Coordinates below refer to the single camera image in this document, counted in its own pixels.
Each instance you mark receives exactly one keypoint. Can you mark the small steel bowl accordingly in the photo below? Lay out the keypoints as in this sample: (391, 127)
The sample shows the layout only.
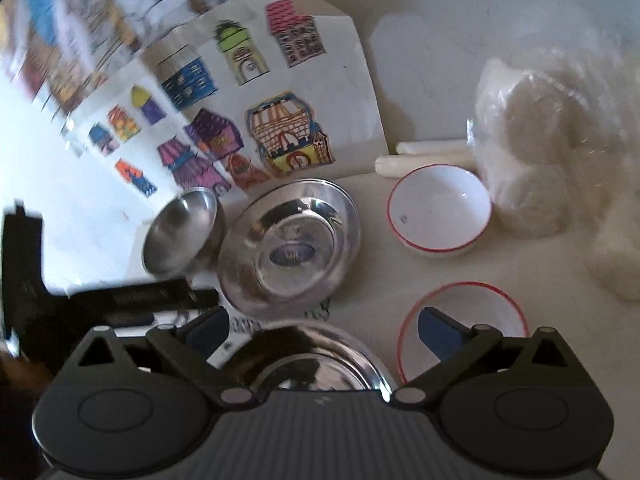
(175, 230)

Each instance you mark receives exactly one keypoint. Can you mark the steel plate with blue label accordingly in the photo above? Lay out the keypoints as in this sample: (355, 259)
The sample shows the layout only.
(300, 230)

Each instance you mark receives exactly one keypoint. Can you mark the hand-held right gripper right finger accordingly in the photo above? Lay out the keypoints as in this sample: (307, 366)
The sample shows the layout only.
(440, 332)

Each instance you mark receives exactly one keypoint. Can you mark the colourful figure poster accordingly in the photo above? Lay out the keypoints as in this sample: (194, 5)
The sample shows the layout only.
(75, 25)

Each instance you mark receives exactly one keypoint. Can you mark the person's left hand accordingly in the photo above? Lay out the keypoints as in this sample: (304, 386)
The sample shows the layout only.
(22, 372)

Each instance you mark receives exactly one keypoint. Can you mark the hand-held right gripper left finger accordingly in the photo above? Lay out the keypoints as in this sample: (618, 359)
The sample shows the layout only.
(207, 331)

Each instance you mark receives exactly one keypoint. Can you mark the red-rimmed white bowl with mark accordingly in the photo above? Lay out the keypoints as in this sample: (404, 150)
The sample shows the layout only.
(440, 205)

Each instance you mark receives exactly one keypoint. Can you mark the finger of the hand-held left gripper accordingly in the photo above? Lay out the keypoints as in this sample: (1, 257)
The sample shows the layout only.
(165, 296)

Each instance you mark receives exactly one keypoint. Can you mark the plain steel plate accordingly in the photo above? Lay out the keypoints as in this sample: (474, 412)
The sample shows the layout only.
(310, 355)

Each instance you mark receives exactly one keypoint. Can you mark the coloured houses drawing sheet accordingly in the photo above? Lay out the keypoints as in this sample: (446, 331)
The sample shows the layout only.
(310, 60)

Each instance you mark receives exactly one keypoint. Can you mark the clear plastic bag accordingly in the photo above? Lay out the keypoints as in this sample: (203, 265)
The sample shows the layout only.
(550, 150)

